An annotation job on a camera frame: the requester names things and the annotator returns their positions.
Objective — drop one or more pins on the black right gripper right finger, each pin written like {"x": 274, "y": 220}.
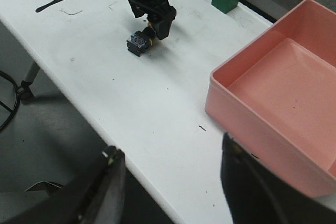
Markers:
{"x": 255, "y": 195}

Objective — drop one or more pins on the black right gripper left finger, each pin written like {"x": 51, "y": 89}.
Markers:
{"x": 96, "y": 195}

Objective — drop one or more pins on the yellow mushroom push button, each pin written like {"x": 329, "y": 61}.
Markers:
{"x": 139, "y": 42}

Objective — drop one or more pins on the pink plastic bin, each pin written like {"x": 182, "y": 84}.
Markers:
{"x": 276, "y": 97}

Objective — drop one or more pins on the white table leg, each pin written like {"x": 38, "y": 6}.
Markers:
{"x": 24, "y": 92}

